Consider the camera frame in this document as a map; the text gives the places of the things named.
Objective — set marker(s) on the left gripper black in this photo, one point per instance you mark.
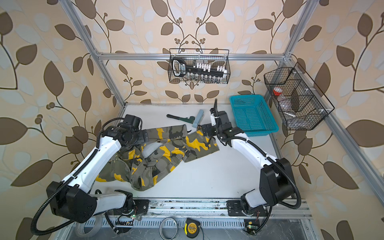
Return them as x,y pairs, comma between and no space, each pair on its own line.
143,139

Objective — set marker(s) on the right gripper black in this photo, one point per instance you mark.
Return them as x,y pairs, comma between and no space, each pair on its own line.
210,126

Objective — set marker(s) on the teal plastic basket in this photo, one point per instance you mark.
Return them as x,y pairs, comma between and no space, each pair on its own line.
253,115

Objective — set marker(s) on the camouflage yellow green trousers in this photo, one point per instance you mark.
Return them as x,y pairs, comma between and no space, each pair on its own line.
144,165

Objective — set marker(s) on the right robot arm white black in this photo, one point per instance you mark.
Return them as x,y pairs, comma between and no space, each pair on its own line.
276,185

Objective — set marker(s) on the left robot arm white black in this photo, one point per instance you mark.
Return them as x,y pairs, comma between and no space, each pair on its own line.
72,199

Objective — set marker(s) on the light blue grey block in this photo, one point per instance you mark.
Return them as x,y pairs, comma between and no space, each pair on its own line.
198,118

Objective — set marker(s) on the red capped item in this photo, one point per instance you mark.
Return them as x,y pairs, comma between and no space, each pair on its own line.
277,91

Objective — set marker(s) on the clear plastic bag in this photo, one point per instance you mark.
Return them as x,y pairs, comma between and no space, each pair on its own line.
287,109

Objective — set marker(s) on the black socket set holder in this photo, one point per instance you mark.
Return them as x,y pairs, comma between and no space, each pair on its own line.
180,68

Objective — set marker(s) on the yellow black tape measure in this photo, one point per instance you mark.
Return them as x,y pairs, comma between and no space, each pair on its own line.
192,228

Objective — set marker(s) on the clear tape roll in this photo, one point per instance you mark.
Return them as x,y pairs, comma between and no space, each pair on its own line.
85,230

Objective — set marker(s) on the black wire basket back wall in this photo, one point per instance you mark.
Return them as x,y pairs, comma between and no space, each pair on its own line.
215,57

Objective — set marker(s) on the black wire basket wall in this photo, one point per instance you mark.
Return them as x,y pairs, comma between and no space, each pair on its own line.
309,102
215,57

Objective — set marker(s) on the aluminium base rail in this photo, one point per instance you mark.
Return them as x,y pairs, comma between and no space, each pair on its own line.
212,208

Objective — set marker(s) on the black wire basket right wall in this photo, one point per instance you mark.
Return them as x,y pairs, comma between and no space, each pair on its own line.
309,102

